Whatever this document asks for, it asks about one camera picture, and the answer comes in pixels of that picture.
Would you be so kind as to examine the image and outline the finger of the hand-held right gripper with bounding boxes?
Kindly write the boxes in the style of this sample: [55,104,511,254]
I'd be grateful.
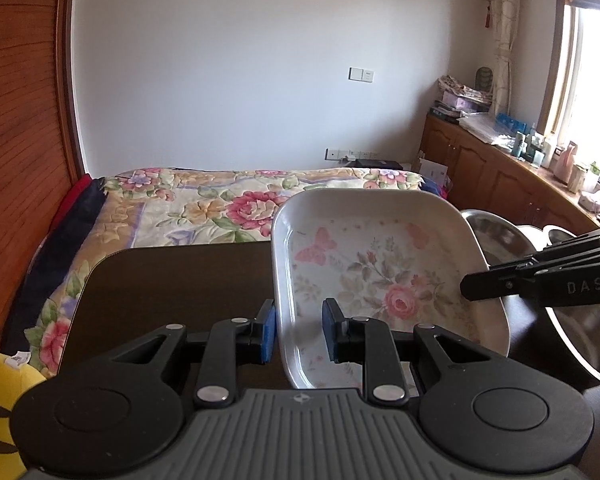
[517,224,600,275]
[460,257,546,303]

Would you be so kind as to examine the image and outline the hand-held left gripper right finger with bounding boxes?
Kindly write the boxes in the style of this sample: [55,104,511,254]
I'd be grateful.
[321,298,508,406]

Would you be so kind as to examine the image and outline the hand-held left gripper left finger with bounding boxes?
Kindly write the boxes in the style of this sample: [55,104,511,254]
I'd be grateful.
[107,299,277,409]

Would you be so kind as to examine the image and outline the large stainless steel bowl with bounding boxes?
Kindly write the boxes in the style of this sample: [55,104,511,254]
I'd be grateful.
[460,208,600,389]

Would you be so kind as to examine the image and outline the white floral rectangular plate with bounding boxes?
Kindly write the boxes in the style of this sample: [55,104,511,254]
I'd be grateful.
[271,188,512,391]

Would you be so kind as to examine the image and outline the white tissue box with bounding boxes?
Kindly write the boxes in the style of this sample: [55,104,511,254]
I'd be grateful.
[578,182,600,211]

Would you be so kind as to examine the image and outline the white kettle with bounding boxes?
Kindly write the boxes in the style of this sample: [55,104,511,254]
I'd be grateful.
[568,162,589,194]

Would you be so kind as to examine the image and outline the pink jug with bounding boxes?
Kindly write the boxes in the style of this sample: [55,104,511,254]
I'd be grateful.
[554,141,579,184]

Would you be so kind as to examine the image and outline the wooden low cabinet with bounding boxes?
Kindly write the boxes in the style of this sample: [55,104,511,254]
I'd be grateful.
[421,112,600,242]

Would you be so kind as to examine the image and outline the white paper bag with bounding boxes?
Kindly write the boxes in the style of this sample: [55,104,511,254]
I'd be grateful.
[418,157,451,192]

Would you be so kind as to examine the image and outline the blue boxes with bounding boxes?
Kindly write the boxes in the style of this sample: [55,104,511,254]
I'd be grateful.
[497,114,529,132]

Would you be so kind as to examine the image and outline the floral quilted blanket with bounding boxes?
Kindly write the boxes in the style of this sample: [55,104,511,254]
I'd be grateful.
[24,167,427,379]

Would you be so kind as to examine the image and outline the clear plastic bags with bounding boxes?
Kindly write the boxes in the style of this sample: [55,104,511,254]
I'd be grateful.
[459,112,522,149]

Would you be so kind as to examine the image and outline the wooden framed window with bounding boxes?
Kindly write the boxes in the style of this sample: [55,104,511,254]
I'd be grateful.
[536,0,600,162]

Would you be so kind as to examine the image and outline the black flat box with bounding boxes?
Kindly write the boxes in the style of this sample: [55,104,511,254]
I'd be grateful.
[342,157,404,171]

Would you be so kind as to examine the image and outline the dark stacked books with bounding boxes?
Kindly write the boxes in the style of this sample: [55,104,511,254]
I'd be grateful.
[429,104,464,124]

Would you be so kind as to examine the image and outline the purple box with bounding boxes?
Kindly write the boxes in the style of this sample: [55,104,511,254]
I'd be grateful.
[442,91,492,114]

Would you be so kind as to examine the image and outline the stack of newspapers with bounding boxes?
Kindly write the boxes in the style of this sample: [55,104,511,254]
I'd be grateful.
[437,75,492,102]

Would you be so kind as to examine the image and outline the dark blue cloth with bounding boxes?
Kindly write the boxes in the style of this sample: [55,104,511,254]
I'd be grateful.
[2,176,106,357]

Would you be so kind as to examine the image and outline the beige patterned curtain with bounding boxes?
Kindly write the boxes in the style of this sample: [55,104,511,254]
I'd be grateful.
[495,0,524,117]

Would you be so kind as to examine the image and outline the red cloth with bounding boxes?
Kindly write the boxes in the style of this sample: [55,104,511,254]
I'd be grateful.
[55,174,94,227]

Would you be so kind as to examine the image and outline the yellow plush toy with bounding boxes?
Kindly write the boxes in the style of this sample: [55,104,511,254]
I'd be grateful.
[0,349,49,480]

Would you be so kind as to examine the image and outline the wooden louvered wardrobe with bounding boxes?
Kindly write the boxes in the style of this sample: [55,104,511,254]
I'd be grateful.
[0,0,89,352]

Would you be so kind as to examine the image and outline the white wall outlet strip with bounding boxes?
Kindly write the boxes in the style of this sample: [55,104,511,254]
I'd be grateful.
[325,147,382,162]

